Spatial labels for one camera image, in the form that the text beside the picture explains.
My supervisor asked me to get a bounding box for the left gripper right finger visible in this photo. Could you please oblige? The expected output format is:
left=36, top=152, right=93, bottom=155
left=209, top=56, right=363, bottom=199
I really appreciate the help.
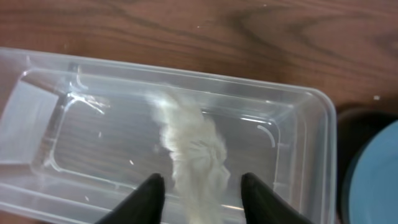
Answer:
left=241, top=172, right=312, bottom=224

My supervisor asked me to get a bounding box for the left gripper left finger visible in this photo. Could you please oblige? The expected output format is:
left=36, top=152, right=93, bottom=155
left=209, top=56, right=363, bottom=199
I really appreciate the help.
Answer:
left=96, top=173, right=165, bottom=224

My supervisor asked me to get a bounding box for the white tissue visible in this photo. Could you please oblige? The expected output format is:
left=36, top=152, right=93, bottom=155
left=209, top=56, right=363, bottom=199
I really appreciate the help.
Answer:
left=148, top=91, right=230, bottom=224

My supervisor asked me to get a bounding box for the dark blue plate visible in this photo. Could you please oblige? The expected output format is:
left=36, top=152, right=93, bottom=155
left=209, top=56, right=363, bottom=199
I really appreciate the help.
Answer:
left=341, top=121, right=397, bottom=224

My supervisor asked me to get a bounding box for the clear plastic waste bin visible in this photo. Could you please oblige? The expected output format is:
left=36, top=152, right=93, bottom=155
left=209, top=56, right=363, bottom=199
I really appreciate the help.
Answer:
left=1, top=48, right=336, bottom=223

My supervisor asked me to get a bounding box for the dark brown serving tray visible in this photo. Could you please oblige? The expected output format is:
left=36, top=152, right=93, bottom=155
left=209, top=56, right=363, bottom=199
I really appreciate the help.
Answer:
left=336, top=108, right=397, bottom=223

